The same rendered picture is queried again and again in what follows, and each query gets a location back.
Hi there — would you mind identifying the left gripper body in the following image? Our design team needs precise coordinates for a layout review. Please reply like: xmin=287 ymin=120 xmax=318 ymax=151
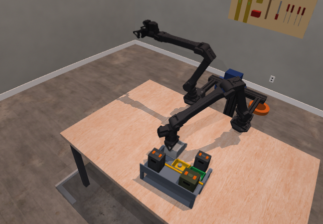
xmin=164 ymin=135 xmax=179 ymax=147

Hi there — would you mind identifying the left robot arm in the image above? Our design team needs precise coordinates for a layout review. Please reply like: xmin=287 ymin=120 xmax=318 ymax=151
xmin=157 ymin=76 xmax=252 ymax=141

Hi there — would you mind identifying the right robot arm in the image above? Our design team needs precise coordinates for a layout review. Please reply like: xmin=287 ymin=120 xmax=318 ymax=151
xmin=143 ymin=19 xmax=216 ymax=103

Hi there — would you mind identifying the green open bin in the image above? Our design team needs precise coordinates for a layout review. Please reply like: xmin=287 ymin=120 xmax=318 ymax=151
xmin=190 ymin=166 xmax=206 ymax=181

